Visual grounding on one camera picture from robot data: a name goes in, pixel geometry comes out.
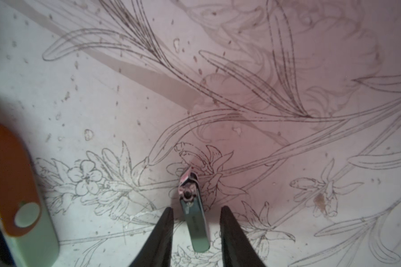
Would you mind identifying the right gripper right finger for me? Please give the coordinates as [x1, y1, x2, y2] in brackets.
[219, 206, 265, 267]

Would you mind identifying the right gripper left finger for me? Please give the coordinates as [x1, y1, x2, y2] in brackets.
[130, 207, 174, 267]

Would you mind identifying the small nail clipper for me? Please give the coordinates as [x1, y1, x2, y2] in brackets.
[178, 167, 210, 253]

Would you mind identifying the green case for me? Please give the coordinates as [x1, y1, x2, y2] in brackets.
[0, 124, 59, 267]

